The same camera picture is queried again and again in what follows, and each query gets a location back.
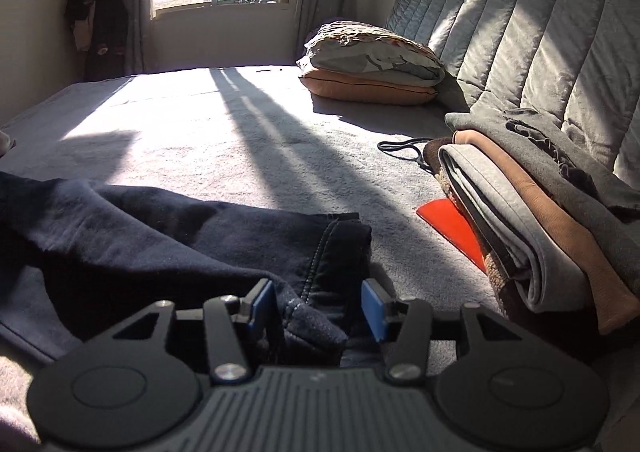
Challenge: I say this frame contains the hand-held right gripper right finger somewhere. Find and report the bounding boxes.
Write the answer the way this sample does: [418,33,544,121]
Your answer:
[360,278,519,381]

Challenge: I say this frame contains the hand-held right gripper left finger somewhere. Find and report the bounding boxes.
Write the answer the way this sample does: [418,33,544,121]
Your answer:
[112,278,276,386]

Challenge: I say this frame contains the dark denim pants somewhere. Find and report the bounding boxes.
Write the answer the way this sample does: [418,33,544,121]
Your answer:
[0,171,374,368]

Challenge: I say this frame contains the stack of folded clothes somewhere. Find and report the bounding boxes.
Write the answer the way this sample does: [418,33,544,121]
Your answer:
[452,128,640,337]

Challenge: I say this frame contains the dark hanging clothes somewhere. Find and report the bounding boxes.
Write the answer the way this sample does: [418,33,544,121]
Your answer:
[65,0,130,82]

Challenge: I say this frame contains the red plastic sheet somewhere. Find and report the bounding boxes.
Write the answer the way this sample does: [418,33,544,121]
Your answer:
[416,198,489,274]

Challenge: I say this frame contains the grey bed blanket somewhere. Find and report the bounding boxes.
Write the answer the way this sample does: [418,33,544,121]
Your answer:
[0,64,640,452]

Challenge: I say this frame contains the light grey folded garment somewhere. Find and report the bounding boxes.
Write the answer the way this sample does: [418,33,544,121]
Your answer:
[437,143,594,316]

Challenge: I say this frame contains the floral pillow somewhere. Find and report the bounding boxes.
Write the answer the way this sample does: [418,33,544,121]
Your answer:
[296,21,447,88]

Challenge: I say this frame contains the grey quilted headboard cover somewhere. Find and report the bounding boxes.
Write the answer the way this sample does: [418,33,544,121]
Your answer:
[384,0,640,183]

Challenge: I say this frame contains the black cord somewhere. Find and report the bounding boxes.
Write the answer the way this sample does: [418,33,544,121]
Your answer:
[376,137,442,176]

